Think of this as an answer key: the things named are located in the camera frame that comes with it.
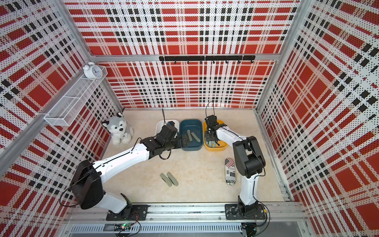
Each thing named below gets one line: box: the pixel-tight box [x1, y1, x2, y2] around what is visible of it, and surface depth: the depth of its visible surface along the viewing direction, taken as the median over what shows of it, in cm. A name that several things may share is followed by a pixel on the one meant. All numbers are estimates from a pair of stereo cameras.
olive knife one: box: [159, 172, 173, 188], surface depth 87 cm
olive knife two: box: [166, 171, 179, 187], surface depth 87 cm
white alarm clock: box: [82, 61, 103, 79], surface depth 83 cm
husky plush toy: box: [101, 112, 135, 146], surface depth 90 cm
